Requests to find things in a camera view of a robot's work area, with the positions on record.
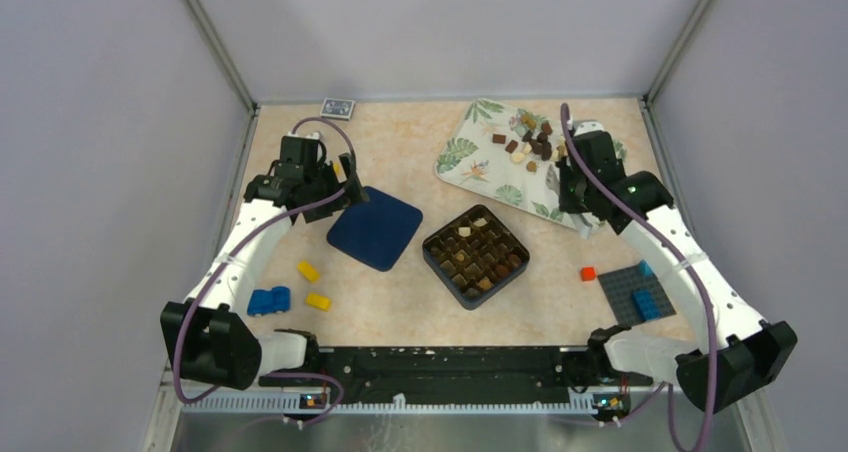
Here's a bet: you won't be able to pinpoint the blue toy car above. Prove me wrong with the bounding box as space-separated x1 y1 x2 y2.
246 286 291 317

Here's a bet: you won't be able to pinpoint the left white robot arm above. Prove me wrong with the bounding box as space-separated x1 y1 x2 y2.
160 133 368 390

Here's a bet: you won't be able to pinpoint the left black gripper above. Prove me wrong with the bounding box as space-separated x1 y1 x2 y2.
302 152 368 222

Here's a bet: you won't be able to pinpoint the grey lego baseplate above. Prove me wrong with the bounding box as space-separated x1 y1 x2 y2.
597 265 676 326

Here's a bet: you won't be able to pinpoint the leaf patterned tray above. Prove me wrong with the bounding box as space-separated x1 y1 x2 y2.
435 98 604 233

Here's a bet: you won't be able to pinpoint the yellow brick lower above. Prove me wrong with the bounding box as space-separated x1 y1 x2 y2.
305 293 332 312

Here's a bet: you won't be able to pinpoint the yellow brick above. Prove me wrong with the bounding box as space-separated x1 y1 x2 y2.
297 261 321 283
305 293 332 312

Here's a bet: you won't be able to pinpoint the metal serving tongs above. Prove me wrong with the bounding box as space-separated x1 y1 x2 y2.
545 165 595 239

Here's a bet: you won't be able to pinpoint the dark blue chocolate box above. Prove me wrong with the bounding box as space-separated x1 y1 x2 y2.
421 204 531 311

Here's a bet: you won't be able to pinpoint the light blue lego brick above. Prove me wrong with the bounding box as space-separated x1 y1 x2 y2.
637 260 656 279

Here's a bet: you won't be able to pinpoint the dark blue box lid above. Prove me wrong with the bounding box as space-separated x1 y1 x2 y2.
326 186 423 272

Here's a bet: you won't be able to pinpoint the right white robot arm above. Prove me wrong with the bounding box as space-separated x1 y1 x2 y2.
557 130 798 412

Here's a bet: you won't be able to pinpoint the yellow brick upper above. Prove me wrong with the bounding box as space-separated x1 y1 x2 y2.
297 261 321 283

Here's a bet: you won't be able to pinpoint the orange red cube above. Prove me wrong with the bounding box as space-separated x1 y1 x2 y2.
580 267 597 282

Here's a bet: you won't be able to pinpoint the playing card deck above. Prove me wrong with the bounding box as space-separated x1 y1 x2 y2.
320 98 356 121

